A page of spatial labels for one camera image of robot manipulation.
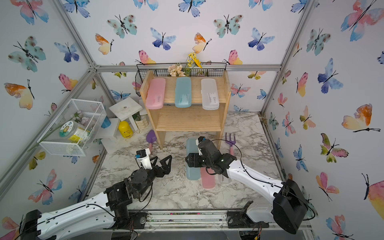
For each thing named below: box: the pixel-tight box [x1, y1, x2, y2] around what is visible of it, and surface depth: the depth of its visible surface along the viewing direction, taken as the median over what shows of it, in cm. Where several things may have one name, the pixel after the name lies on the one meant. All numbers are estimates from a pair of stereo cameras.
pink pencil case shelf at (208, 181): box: [200, 167, 216, 189], surface depth 88 cm
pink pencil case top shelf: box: [146, 78, 166, 110], surface depth 68 cm
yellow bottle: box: [118, 120, 134, 139], surface depth 98 cm
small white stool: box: [108, 96, 143, 138], surface depth 95 cm
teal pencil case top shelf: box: [175, 77, 192, 108], surface depth 70 cm
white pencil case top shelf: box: [200, 78, 220, 111], surface depth 69 cm
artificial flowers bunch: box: [168, 52, 203, 77], surface depth 84 cm
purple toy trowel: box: [146, 129, 157, 153], surface depth 108 cm
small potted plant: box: [132, 111, 149, 133], surface depth 110 cm
